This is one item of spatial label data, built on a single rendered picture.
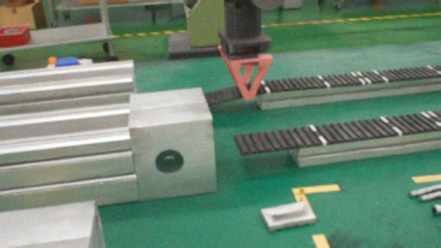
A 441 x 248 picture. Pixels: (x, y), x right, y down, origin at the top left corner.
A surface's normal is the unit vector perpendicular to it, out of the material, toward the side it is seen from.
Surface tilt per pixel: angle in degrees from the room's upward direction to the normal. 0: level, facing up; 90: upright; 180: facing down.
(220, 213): 0
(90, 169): 90
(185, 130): 90
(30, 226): 0
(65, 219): 0
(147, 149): 90
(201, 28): 90
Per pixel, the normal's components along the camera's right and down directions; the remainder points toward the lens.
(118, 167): 0.16, 0.41
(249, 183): -0.05, -0.90
